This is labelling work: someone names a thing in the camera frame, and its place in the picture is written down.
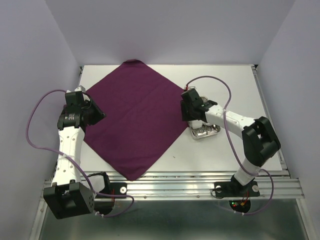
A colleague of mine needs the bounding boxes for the hemostat forceps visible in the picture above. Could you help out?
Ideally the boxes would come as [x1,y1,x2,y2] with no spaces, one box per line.
[197,125,217,135]

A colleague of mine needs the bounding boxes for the steel tray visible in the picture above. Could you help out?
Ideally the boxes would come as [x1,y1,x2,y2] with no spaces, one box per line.
[187,96,222,140]

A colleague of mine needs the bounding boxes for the purple cloth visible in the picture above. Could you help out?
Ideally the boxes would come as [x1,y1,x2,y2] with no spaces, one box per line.
[84,60,188,181]

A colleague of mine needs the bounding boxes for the gauze pad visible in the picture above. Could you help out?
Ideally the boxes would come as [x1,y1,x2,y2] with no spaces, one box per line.
[190,120,203,129]

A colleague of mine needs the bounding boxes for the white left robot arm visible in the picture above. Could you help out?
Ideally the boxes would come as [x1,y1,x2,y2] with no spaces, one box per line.
[43,88,111,219]

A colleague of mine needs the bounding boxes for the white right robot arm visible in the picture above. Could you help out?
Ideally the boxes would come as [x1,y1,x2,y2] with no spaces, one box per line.
[180,88,281,195]

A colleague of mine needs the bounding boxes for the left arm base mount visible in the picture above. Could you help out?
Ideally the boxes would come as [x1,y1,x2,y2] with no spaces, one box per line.
[88,172,127,215]

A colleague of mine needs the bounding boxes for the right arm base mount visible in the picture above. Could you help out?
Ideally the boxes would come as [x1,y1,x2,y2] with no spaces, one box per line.
[210,176,260,214]

